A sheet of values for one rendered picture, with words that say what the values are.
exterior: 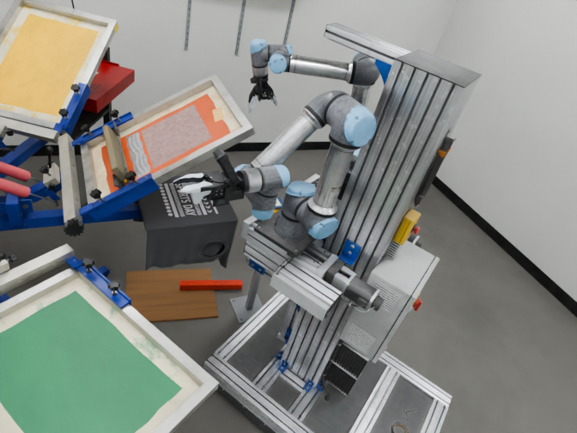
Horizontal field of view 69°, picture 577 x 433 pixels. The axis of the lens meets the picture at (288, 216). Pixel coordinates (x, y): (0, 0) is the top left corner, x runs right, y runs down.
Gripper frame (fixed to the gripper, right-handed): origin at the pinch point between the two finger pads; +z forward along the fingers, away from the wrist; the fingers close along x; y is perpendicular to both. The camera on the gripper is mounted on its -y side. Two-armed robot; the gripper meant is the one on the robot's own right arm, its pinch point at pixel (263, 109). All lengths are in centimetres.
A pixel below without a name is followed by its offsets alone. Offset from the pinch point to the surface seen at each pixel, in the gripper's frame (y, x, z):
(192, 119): -4.4, -35.2, -1.6
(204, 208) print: 10, -42, 44
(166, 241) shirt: 22, -66, 47
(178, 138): 4.6, -45.2, 0.9
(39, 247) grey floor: -76, -153, 109
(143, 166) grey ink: 12, -64, 5
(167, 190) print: -8, -57, 39
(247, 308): 14, -30, 144
